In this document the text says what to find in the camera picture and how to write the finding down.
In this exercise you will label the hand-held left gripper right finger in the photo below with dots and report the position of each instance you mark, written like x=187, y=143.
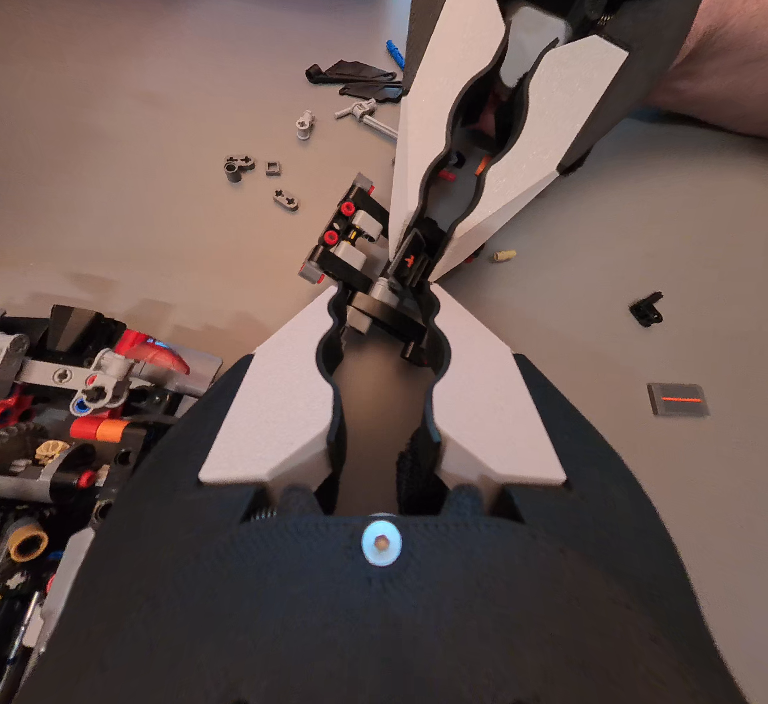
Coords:
x=498, y=416

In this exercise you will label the lego car chassis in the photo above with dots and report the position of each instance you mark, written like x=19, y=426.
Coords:
x=60, y=380

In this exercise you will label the black lego panel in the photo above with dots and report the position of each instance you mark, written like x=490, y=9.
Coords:
x=354, y=73

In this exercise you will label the black connector with axle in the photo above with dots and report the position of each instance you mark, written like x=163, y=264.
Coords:
x=645, y=309

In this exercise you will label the person's right hand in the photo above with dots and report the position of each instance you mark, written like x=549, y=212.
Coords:
x=495, y=115

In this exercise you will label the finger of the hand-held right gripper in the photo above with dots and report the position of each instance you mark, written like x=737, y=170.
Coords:
x=450, y=55
x=564, y=103

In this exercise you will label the dark lego tile red stripe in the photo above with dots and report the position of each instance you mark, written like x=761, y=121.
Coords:
x=678, y=401

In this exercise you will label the small beige lego piece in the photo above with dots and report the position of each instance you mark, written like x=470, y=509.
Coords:
x=504, y=255

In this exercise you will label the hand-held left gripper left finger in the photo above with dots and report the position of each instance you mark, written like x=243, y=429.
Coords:
x=270, y=416

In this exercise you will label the grey lego connector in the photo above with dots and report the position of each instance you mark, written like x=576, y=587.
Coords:
x=273, y=168
x=285, y=199
x=235, y=167

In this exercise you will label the scattered lego pieces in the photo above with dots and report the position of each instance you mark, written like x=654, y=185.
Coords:
x=305, y=123

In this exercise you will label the black grey lego subassembly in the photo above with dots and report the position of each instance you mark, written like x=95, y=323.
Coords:
x=360, y=254

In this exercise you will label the person's right forearm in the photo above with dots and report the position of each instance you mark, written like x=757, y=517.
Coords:
x=720, y=55

